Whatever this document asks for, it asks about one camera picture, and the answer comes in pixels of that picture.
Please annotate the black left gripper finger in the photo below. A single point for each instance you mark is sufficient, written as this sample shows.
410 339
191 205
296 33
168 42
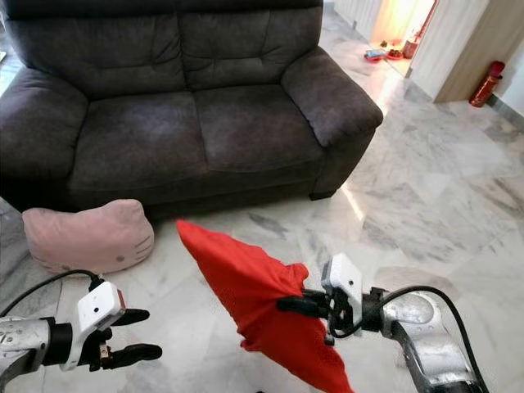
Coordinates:
133 317
141 354

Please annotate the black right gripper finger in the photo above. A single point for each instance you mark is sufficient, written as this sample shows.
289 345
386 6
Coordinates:
301 305

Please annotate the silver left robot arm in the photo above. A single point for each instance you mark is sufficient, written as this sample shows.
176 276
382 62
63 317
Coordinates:
24 340

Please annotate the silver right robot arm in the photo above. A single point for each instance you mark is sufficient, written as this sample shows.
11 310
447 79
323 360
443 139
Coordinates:
426 344

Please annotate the pink cat face pillow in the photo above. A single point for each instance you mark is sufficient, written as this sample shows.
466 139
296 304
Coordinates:
86 237

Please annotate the dark grey fabric sofa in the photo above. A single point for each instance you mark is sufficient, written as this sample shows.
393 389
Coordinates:
180 123

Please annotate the blue packet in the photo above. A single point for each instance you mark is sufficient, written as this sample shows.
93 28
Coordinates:
374 56

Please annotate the red offering plate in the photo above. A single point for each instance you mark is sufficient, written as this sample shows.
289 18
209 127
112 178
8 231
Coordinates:
395 55

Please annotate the red cylindrical canister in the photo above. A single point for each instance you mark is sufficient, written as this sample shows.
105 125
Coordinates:
487 83

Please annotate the light cabinet door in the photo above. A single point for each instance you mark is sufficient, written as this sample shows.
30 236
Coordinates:
450 37

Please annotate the brown wooden cabinet panel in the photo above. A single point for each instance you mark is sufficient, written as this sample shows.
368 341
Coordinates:
495 41

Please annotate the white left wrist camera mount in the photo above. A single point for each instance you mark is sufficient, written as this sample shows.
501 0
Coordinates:
98 307

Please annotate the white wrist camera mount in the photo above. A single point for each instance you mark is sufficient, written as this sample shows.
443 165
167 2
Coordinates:
341 278
98 307

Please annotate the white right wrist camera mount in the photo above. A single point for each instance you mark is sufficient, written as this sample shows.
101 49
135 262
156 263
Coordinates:
341 278

